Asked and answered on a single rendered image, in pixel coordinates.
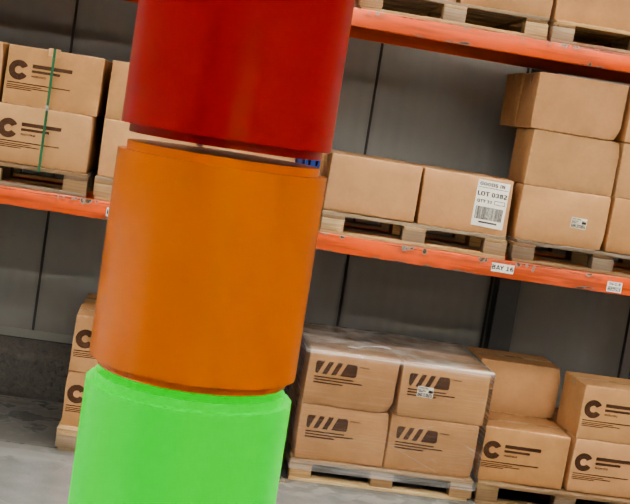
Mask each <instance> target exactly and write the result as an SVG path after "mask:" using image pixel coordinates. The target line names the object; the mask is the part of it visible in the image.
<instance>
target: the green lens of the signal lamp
mask: <svg viewBox="0 0 630 504"><path fill-rule="evenodd" d="M291 402H292V401H291V400H290V398H289V397H288V396H287V395H286V394H285V392H284V390H281V391H279V392H277V393H273V394H267V395H261V396H218V395H207V394H198V393H189V392H183V391H177V390H171V389H165V388H160V387H156V386H152V385H147V384H143V383H139V382H136V381H133V380H130V379H127V378H123V377H120V376H118V375H116V374H113V373H111V372H109V371H107V370H105V369H104V368H103V367H101V366H100V365H99V364H97V365H96V366H95V367H93V368H92V369H90V370H89V371H88V372H86V376H85V383H84V391H83V398H82V405H81V412H80V419H79V426H78V433H77V440H76V448H75V455H74V462H73V469H72V476H71V483H70V490H69V497H68V504H275V503H276V497H277V491H278V484H279V478H280V472H281V465H282V459H283V453H284V446H285V440H286V434H287V427H288V421H289V415H290V409H291Z"/></svg>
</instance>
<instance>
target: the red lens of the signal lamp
mask: <svg viewBox="0 0 630 504"><path fill-rule="evenodd" d="M354 4H355V0H138V6H137V13H136V21H135V28H134V35H133V42H132V49H131V56H130V63H129V70H128V77H127V85H126V92H125V99H124V106H123V113H122V121H124V122H128V123H130V126H129V131H132V132H136V133H140V134H145V135H150V136H155V137H161V138H166V139H172V140H178V141H184V142H190V143H195V144H202V145H208V146H214V147H220V148H227V149H233V150H240V151H247V152H253V153H260V154H267V155H274V156H282V157H290V158H297V159H306V160H318V161H320V160H321V159H322V153H331V149H332V143H333V137H334V130H335V124H336V118H337V111H338V105H339V99H340V92H341V86H342V80H343V73H344V67H345V61H346V54H347V48H348V42H349V35H350V29H351V23H352V17H353V10H354Z"/></svg>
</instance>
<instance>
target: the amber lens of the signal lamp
mask: <svg viewBox="0 0 630 504"><path fill-rule="evenodd" d="M319 171H320V168H317V167H314V166H310V165H305V164H301V163H296V162H291V161H285V160H280V159H274V158H269V157H263V156H257V155H251V154H245V153H239V152H232V151H226V150H219V149H213V148H206V147H199V146H192V145H185V144H178V143H170V142H163V141H154V140H145V139H133V138H131V139H128V140H127V146H125V145H122V146H118V149H117V156H116V163H115V170H114V177H113V184H112V191H111V198H110V206H109V213H108V220H107V227H106V234H105V241H104V248H103V255H102V263H101V270H100V277H99V284H98V291H97V298H96V305H95V312H94V319H93V327H92V334H91V341H90V348H89V349H90V355H92V356H93V357H94V358H95V359H96V360H97V363H98V364H99V365H100V366H101V367H103V368H104V369H105V370H107V371H109V372H111V373H113V374H116V375H118V376H120V377H123V378H127V379H130V380H133V381H136V382H139V383H143V384H147V385H152V386H156V387H160V388H165V389H171V390H177V391H183V392H189V393H198V394H207V395H218V396H261V395H267V394H273V393H277V392H279V391H281V390H283V389H284V388H285V386H287V385H289V384H291V383H293V382H294V380H295V377H296V371H297V364H298V358H299V352H300V345H301V339H302V333H303V326H304V320H305V314H306V307H307V301H308V295H309V288H310V282H311V276H312V269H313V263H314V257H315V250H316V244H317V238H318V231H319V225H320V219H321V213H322V206H323V200H324V194H325V187H326V181H327V178H326V177H323V176H320V175H319Z"/></svg>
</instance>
